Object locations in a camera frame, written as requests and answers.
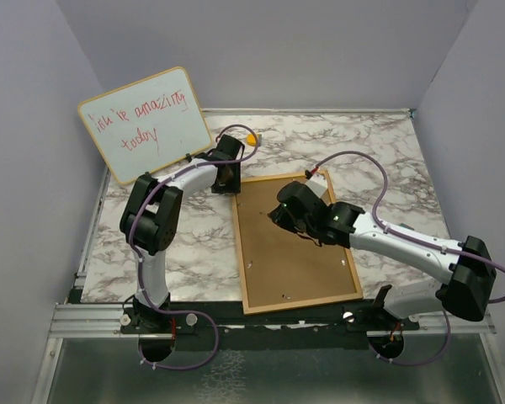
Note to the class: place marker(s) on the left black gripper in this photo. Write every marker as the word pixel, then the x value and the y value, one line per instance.
pixel 233 186

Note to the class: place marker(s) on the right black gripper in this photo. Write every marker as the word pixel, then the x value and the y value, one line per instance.
pixel 279 217

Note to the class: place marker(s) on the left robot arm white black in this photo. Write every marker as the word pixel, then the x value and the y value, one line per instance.
pixel 150 219

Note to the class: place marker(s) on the yellow grey eraser block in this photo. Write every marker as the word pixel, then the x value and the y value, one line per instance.
pixel 254 139

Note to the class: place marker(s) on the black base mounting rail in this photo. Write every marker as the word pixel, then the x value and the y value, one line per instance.
pixel 335 325

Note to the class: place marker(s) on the yellow picture frame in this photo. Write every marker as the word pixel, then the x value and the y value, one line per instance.
pixel 278 270

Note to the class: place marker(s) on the small whiteboard yellow rim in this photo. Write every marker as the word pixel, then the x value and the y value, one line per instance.
pixel 146 125

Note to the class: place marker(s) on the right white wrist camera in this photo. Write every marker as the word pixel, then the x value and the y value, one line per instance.
pixel 318 185

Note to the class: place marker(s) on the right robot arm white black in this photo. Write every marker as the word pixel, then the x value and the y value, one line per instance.
pixel 461 273

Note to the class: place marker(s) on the aluminium extrusion rail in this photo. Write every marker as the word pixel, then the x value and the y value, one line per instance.
pixel 86 321

